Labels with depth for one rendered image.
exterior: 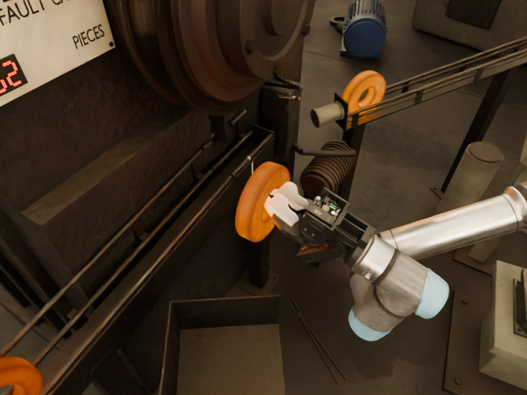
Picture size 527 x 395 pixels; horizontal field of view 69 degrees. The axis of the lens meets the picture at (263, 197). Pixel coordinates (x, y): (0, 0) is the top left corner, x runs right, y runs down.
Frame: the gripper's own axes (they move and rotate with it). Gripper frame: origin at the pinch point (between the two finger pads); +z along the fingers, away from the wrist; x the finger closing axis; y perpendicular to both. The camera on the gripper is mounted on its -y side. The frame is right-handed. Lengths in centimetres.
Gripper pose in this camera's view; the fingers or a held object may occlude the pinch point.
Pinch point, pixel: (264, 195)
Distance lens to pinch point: 72.4
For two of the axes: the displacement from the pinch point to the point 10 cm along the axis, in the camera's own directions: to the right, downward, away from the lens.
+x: -5.2, 6.3, -5.7
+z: -8.2, -5.5, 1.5
